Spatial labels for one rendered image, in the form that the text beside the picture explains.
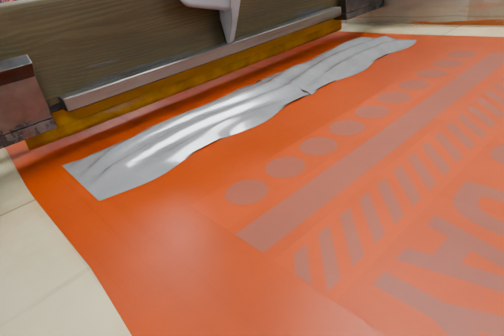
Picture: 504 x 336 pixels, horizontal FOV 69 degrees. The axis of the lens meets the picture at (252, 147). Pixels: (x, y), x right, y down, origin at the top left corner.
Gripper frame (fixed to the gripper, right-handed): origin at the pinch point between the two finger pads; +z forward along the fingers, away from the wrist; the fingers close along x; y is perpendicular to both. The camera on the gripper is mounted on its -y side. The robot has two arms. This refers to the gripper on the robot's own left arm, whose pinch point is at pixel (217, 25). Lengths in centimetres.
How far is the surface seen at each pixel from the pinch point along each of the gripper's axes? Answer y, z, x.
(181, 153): 12.3, 5.0, 10.7
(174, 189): 14.7, 5.3, 13.7
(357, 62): -7.8, 4.9, 10.4
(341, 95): -0.9, 5.3, 13.5
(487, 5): -25.4, 3.2, 15.1
